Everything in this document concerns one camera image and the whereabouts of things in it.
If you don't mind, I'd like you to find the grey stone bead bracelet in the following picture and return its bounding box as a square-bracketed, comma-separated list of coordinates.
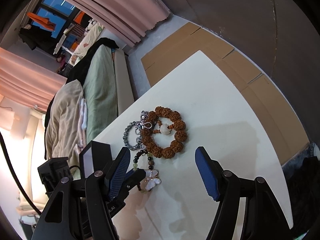
[123, 121, 142, 151]

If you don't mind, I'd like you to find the floral patterned quilt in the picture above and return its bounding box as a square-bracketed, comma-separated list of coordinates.
[68, 19, 104, 66]

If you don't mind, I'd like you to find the pink curtain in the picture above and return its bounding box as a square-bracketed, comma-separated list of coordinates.
[1, 48, 66, 111]
[65, 0, 170, 47]

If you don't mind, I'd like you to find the black garment on bed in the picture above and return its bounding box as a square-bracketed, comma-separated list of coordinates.
[66, 37, 119, 86]

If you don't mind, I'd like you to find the white bed frame side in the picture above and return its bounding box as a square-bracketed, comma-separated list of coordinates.
[114, 49, 135, 115]

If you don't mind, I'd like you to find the butterfly charm bead bracelet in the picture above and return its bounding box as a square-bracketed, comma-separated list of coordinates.
[132, 149, 162, 194]

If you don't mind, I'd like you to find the flat brown cardboard sheet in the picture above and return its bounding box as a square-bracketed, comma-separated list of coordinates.
[141, 23, 310, 164]

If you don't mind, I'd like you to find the orange hanging cloth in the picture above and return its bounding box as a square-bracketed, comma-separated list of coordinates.
[27, 12, 56, 31]

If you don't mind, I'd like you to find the brown rudraksha bead bracelet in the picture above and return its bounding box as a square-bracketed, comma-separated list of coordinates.
[139, 106, 188, 159]

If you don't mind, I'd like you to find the beige blanket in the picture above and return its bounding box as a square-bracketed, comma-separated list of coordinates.
[44, 80, 84, 166]

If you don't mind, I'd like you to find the green bed sheet mattress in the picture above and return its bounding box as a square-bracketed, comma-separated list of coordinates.
[83, 45, 118, 142]

